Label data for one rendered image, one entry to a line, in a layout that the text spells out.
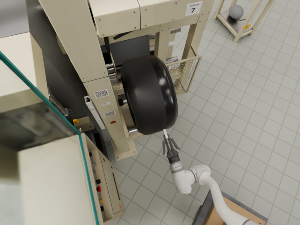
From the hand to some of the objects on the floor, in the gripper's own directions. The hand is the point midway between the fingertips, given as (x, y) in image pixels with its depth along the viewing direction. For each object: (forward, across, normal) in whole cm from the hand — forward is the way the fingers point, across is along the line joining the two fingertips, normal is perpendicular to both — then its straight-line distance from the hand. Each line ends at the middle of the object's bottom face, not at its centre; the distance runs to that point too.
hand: (165, 134), depth 142 cm
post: (+13, +33, +117) cm, 122 cm away
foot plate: (+13, +33, +117) cm, 122 cm away
